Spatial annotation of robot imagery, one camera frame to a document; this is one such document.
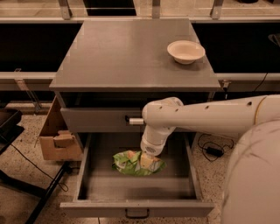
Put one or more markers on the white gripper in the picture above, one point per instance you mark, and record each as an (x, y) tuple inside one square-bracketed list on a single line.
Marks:
[(151, 148)]

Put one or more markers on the green rice chip bag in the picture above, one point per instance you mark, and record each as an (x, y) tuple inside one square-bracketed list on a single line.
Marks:
[(132, 166)]

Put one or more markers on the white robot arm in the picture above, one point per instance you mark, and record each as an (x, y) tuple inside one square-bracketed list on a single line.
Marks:
[(251, 192)]

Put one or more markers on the open grey middle drawer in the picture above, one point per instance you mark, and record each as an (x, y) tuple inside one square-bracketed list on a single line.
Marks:
[(105, 192)]

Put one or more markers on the closed grey top drawer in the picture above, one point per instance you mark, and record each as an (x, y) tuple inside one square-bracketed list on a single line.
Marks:
[(84, 120)]

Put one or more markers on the grey drawer cabinet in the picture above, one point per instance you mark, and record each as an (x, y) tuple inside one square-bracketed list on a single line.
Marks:
[(125, 64)]

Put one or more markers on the cardboard box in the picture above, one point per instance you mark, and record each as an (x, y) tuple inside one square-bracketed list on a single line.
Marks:
[(56, 141)]

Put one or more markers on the white bowl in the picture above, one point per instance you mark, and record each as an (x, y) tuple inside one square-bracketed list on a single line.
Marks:
[(186, 52)]

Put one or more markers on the black stand left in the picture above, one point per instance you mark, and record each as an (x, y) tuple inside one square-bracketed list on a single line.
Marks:
[(24, 161)]

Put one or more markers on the black power adapter with cable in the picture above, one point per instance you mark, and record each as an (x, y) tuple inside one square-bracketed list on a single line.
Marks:
[(212, 150)]

